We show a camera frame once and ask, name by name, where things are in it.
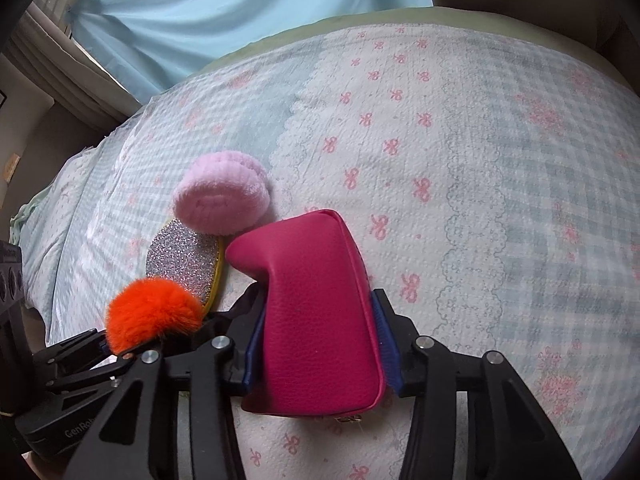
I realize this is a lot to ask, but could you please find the pale green bed sheet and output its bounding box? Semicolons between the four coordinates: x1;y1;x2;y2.
187;5;618;83

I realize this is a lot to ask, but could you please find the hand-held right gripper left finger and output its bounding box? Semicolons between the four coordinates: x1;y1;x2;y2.
70;284;268;480

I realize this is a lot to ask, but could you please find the silver glitter oval pad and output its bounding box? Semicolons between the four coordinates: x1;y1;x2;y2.
145;218;224;316

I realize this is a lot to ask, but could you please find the light blue curtain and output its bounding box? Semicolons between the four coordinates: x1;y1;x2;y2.
64;0;434;107

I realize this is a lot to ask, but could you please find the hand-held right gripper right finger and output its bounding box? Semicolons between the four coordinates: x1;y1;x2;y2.
370;287;584;480

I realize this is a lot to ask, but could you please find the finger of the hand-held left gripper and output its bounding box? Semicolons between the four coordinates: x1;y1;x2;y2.
31;327;110;367
46;351;137;395

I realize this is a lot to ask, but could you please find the magenta leather pouch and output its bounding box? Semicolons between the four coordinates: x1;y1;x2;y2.
225;208;388;423

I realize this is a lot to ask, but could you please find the checked bow-print blanket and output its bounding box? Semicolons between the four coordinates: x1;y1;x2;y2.
10;7;640;480

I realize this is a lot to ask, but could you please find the pink fluffy puff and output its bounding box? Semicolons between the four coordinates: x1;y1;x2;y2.
172;152;271;237

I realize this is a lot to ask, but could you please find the orange fur pompom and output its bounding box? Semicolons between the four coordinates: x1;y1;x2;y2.
106;280;206;356

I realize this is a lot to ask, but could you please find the beige curtain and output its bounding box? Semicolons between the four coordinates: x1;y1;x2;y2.
6;0;142;128

